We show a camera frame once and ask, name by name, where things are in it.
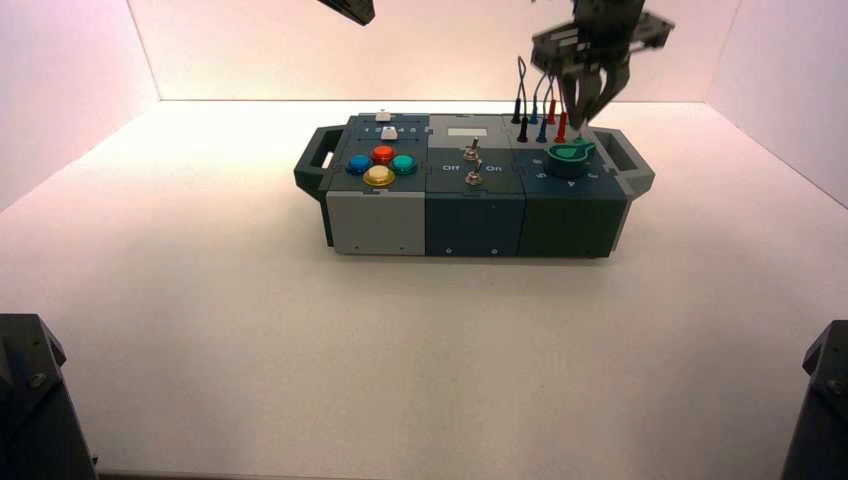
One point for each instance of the modular control panel box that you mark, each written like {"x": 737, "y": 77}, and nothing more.
{"x": 474, "y": 215}

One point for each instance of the white slider knob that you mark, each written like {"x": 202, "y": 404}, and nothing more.
{"x": 388, "y": 133}
{"x": 383, "y": 116}

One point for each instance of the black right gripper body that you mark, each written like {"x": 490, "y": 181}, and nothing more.
{"x": 599, "y": 33}

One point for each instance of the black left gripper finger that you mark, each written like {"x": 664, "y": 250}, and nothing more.
{"x": 351, "y": 9}

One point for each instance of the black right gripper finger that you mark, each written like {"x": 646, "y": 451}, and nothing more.
{"x": 613, "y": 83}
{"x": 575, "y": 93}

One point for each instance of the green rotary knob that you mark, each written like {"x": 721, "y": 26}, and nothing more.
{"x": 566, "y": 162}

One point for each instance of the teal round push button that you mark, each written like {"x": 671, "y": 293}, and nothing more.
{"x": 403, "y": 164}

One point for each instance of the blue round push button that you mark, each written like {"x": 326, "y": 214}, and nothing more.
{"x": 359, "y": 164}

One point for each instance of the metal toggle switch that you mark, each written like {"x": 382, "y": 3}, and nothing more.
{"x": 472, "y": 151}
{"x": 473, "y": 176}

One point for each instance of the yellow round push button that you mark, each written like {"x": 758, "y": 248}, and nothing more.
{"x": 379, "y": 175}

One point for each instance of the red round push button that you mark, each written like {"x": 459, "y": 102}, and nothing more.
{"x": 383, "y": 154}

